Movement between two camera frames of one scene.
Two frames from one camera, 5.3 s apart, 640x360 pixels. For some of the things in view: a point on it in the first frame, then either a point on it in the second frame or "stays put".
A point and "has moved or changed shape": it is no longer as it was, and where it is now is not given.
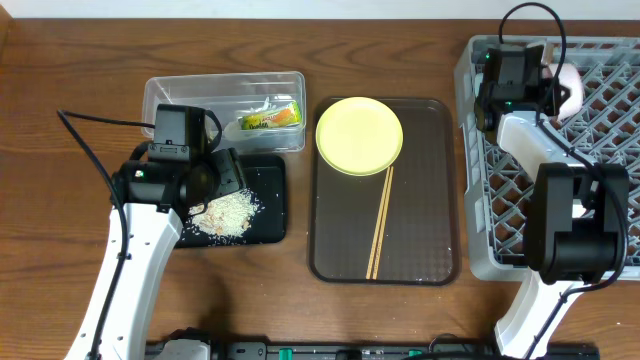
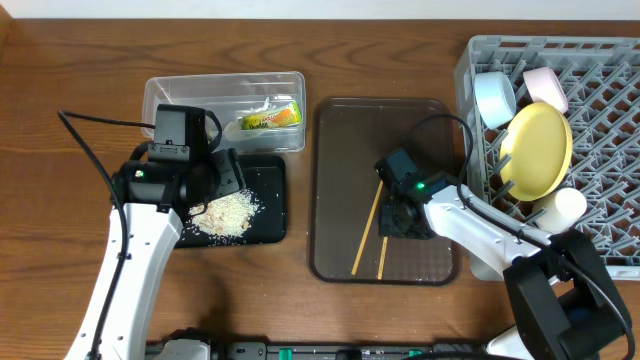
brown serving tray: x=420 y=241 stays put
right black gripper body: x=558 y=93 → x=400 y=220
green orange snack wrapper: x=289 y=115 stays put
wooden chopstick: x=381 y=227 → x=382 y=258
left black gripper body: x=228 y=173 stays put
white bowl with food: x=569 y=77 has moved or changed shape
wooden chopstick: x=378 y=226 has moved or changed shape
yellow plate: x=359 y=136 has moved or changed shape
